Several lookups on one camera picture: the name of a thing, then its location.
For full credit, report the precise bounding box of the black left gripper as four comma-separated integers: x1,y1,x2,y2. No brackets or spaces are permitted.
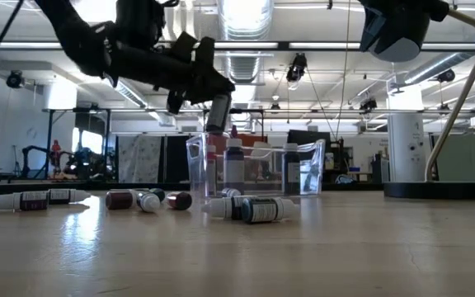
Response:
111,40,235,116

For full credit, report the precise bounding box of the large blue food coloring bottle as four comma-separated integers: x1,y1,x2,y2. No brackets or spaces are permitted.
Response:
205,92,233,134

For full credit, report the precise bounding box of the large red food coloring bottle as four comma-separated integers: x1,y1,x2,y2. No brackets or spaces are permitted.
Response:
205,144,219,197

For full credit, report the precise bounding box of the large purple food coloring bottle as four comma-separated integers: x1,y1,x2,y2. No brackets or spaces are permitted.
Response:
223,125,246,195

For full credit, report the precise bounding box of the large black food coloring bottle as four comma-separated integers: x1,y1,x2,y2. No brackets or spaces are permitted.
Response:
281,142,303,196

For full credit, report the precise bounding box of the small green dropper bottle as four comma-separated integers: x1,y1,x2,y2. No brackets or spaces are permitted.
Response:
240,196,301,225

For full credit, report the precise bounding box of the patterned partition panel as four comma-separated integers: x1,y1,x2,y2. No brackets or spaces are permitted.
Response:
116,134,163,185

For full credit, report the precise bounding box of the long ceiling light strip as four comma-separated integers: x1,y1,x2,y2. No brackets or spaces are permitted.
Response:
0,40,475,53

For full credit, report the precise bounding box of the clear plastic bin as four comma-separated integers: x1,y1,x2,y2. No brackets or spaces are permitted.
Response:
186,131,327,197

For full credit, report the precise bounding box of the red background machine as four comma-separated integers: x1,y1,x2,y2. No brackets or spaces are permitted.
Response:
50,139,63,166

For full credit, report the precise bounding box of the black desk lamp brass neck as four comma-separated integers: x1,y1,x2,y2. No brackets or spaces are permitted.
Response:
359,0,475,200

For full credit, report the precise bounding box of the white round column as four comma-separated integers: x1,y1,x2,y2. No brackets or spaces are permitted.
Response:
387,84,427,183

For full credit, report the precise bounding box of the silver ventilation duct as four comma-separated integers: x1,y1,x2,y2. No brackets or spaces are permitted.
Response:
216,0,275,86

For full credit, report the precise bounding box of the black aluminium table frame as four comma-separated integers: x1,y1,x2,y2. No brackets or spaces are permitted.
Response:
0,180,475,200

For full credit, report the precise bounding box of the black background rack frame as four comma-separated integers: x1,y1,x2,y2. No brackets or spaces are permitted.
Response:
41,107,266,182

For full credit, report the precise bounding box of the grey-green partition wall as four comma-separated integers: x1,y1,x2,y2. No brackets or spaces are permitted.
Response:
429,132,475,182

